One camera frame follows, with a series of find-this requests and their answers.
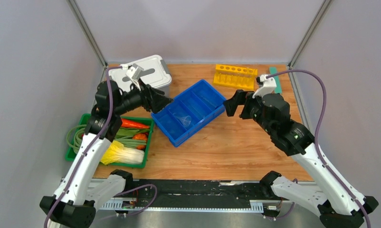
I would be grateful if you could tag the blue divided plastic tray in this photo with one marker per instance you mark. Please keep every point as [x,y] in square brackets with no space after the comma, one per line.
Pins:
[188,103]

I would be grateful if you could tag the yellow napa cabbage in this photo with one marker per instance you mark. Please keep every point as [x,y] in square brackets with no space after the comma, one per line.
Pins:
[118,153]

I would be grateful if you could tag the green long beans bundle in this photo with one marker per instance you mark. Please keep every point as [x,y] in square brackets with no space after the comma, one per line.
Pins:
[75,135]

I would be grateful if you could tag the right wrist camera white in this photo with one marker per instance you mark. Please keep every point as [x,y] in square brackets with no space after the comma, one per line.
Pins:
[267,85]

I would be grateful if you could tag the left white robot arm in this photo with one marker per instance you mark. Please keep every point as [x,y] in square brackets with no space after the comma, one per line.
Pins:
[73,204]

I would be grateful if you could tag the green plastic vegetable tray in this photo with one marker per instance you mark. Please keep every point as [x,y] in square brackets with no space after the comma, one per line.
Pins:
[70,155]

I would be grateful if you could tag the grey plastic tub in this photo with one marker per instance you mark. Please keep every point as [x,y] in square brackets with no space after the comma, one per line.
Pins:
[166,90]

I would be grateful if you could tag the small orange carrot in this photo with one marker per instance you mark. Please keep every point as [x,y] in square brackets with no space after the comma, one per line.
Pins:
[141,140]

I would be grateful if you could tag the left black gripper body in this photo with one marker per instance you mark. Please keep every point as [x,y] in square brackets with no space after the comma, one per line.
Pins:
[138,98]

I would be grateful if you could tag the white tray lid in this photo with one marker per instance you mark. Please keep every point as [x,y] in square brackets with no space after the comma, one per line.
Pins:
[155,72]

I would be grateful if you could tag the yellow test tube rack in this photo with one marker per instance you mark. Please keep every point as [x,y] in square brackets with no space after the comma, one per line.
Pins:
[235,77]

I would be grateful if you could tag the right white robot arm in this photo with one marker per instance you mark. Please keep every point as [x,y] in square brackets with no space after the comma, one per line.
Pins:
[337,203]

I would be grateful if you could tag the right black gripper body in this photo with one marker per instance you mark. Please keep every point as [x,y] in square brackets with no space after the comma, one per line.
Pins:
[251,109]

